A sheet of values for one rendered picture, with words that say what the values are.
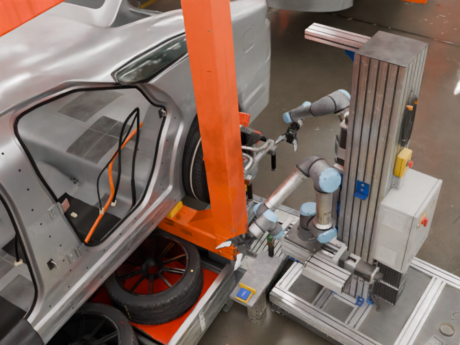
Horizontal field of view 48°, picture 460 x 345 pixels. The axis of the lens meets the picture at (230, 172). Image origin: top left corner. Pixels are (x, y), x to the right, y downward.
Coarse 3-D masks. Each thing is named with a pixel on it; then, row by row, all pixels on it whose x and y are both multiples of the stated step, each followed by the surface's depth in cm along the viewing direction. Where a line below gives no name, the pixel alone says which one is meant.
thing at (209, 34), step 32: (192, 0) 225; (224, 0) 230; (192, 32) 236; (224, 32) 238; (192, 64) 249; (224, 64) 247; (224, 96) 256; (224, 128) 267; (224, 160) 282; (224, 192) 300; (224, 224) 321; (224, 256) 345
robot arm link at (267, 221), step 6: (270, 210) 268; (264, 216) 266; (270, 216) 266; (276, 216) 266; (258, 222) 266; (264, 222) 266; (270, 222) 266; (276, 222) 271; (264, 228) 266; (270, 228) 269
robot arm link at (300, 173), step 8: (304, 160) 274; (312, 160) 270; (296, 168) 276; (304, 168) 273; (288, 176) 280; (296, 176) 276; (304, 176) 275; (288, 184) 277; (296, 184) 277; (280, 192) 279; (288, 192) 278; (272, 200) 280; (280, 200) 279; (256, 208) 285; (264, 208) 281; (272, 208) 281
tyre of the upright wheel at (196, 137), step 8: (192, 128) 348; (192, 136) 346; (200, 136) 343; (192, 144) 343; (200, 144) 341; (184, 152) 345; (192, 152) 343; (200, 152) 340; (184, 160) 346; (200, 160) 340; (184, 168) 347; (192, 168) 343; (200, 168) 341; (184, 176) 349; (192, 176) 345; (200, 176) 343; (184, 184) 356; (192, 184) 349; (200, 184) 346; (192, 192) 357; (200, 192) 351; (208, 192) 359; (200, 200) 365; (208, 200) 363
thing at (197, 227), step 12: (180, 216) 355; (192, 216) 354; (204, 216) 340; (168, 228) 362; (180, 228) 353; (192, 228) 346; (204, 228) 341; (192, 240) 354; (204, 240) 346; (216, 252) 347
